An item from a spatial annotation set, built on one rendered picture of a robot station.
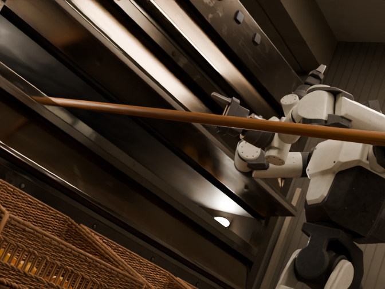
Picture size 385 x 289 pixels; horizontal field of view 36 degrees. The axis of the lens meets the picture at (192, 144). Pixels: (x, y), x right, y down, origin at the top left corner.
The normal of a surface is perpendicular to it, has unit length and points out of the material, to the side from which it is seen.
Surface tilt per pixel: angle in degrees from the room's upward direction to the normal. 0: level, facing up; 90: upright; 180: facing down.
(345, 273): 90
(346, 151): 85
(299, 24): 90
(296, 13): 90
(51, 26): 169
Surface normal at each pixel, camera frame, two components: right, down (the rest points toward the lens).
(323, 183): -0.88, -0.44
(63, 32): -0.23, 0.88
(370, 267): -0.51, -0.47
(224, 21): 0.74, 0.10
